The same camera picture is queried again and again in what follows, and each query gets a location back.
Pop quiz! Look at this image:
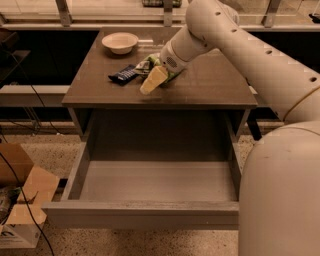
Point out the black cable on left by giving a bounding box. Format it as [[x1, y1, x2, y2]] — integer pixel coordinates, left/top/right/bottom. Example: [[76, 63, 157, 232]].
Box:
[[0, 49, 64, 256]]

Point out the green jalapeno chip bag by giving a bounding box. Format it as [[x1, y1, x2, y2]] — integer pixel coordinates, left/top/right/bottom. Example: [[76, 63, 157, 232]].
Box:
[[134, 53, 183, 84]]

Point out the dark blue snack packet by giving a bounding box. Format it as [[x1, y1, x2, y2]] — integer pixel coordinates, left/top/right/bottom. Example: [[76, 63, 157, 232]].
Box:
[[108, 64, 138, 86]]

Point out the brown cardboard box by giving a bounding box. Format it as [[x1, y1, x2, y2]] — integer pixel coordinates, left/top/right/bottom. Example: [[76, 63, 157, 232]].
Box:
[[0, 143, 60, 225]]

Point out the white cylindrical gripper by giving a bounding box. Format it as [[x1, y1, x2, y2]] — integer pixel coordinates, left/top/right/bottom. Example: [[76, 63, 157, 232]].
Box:
[[140, 27, 209, 95]]

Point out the white box with logo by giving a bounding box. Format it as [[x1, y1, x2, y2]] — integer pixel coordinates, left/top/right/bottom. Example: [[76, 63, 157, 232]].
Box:
[[0, 224, 41, 249]]

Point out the open grey top drawer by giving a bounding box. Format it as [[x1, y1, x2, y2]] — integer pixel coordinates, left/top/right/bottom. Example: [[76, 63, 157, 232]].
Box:
[[41, 109, 243, 231]]

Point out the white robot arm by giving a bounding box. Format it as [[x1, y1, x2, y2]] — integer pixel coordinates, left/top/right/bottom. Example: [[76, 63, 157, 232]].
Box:
[[140, 0, 320, 256]]

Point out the white bowl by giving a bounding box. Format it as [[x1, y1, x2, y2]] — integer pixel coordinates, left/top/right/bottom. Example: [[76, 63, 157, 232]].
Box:
[[102, 32, 138, 55]]

